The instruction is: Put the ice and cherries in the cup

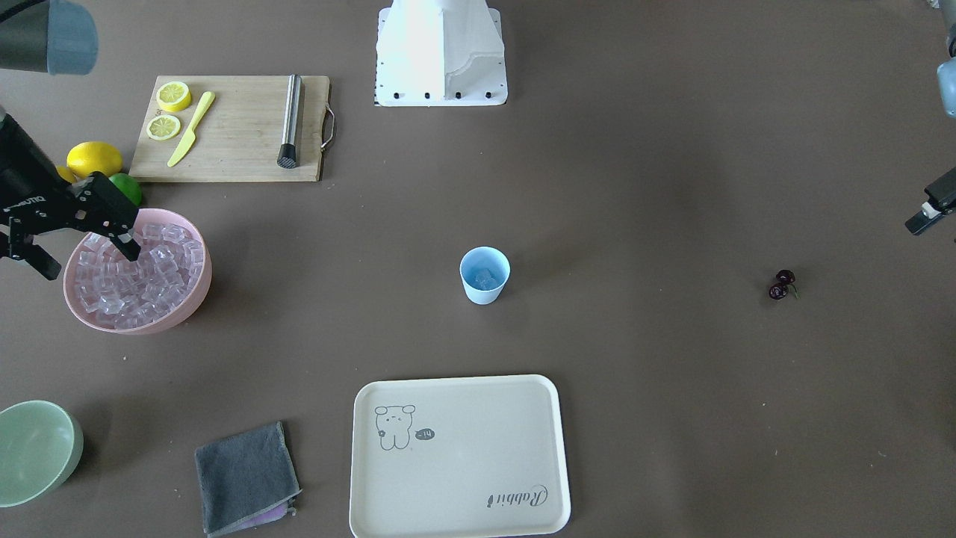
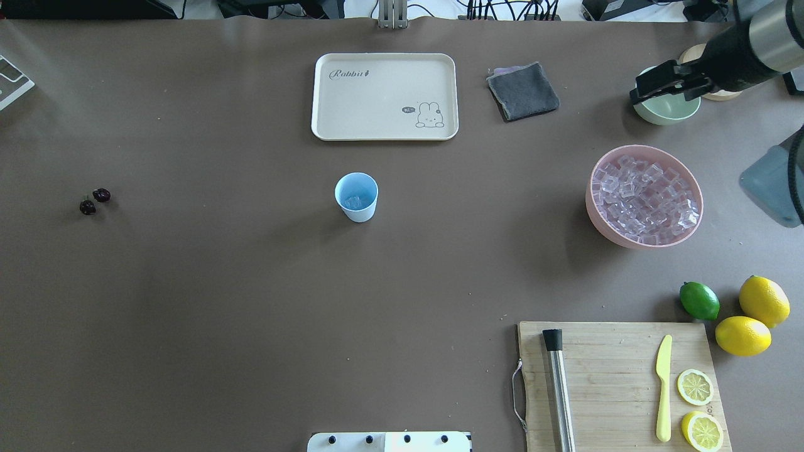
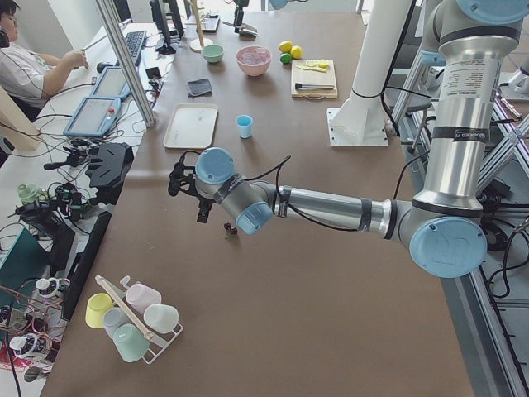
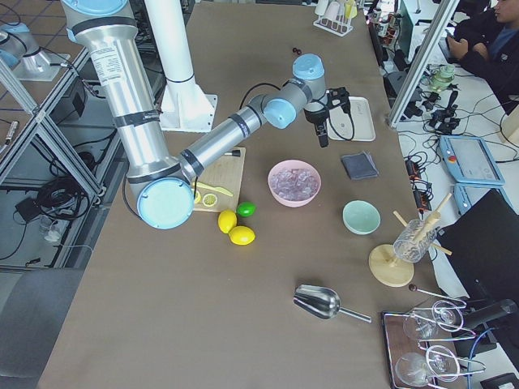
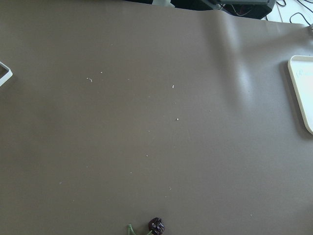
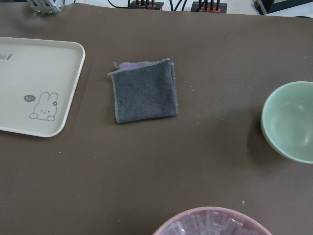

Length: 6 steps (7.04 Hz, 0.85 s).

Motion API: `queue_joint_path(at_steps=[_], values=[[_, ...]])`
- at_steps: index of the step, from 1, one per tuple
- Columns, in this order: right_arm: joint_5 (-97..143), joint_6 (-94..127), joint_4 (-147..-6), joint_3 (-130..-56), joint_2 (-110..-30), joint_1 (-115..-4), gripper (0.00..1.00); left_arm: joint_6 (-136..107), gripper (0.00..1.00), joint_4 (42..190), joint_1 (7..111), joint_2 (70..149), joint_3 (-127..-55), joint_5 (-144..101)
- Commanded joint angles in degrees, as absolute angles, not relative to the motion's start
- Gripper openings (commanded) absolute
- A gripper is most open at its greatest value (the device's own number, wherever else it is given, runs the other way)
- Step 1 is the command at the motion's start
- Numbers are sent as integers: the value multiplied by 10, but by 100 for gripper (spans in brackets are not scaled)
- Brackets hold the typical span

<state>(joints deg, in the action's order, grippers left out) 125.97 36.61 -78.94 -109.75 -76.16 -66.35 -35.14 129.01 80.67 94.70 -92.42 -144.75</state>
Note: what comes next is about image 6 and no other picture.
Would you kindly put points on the pink bowl with ice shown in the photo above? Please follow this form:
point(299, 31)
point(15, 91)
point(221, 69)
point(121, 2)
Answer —
point(211, 221)

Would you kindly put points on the grey folded cloth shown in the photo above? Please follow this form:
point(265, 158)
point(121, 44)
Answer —
point(144, 90)

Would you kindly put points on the cream rabbit tray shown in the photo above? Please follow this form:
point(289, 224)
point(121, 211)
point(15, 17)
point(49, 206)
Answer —
point(38, 79)

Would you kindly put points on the mint green bowl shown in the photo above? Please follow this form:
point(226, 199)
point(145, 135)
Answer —
point(287, 121)

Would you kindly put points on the aluminium frame post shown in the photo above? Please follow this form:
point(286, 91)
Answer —
point(46, 6)

